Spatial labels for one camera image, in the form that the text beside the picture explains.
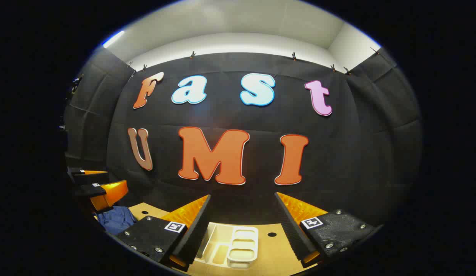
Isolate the white bookshelf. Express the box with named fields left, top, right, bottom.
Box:
left=195, top=222, right=260, bottom=269

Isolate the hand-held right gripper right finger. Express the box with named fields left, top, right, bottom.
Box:
left=274, top=192, right=383, bottom=269

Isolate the blue schoolbag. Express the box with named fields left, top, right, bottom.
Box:
left=97, top=206, right=138, bottom=235

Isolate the black backdrop cloth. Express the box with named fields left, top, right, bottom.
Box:
left=63, top=46, right=422, bottom=246

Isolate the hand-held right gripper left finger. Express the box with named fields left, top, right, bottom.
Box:
left=116, top=194, right=212, bottom=272

